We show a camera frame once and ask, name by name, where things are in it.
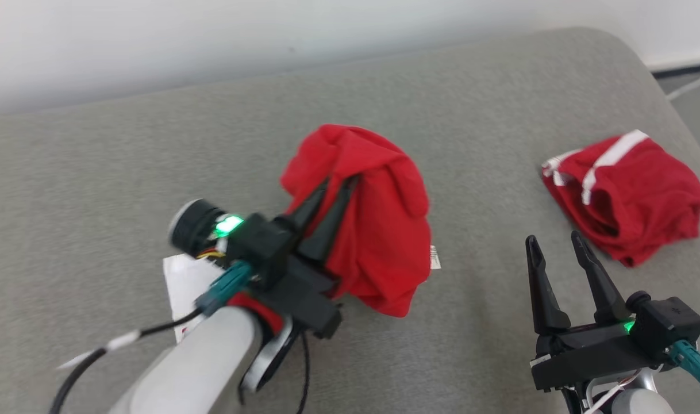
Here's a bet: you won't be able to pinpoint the red basketball shorts white stripes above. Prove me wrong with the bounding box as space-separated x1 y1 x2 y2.
541 129 700 268

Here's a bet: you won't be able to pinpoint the left arm teal plug cable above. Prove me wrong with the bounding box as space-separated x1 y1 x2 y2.
48 262 253 414

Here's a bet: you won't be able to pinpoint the red white jersey shirt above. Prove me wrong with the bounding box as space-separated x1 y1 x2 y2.
163 124 443 343

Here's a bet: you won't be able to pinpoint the grey fabric sofa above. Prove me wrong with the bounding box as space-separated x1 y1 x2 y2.
0 26 700 414

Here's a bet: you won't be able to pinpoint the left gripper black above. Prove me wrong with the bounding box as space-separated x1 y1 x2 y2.
258 175 359 340

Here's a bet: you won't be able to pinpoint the arm teal plug cable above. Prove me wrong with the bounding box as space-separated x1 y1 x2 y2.
48 262 253 414
669 339 700 398

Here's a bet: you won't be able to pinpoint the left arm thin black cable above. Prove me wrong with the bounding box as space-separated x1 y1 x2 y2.
295 332 311 414

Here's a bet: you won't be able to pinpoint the white cable on floor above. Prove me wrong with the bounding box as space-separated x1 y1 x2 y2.
666 66 700 101

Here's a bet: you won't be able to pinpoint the right arm teal plug cable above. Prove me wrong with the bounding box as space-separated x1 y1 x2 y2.
669 339 700 398

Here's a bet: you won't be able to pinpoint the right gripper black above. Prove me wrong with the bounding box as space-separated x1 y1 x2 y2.
525 230 672 393

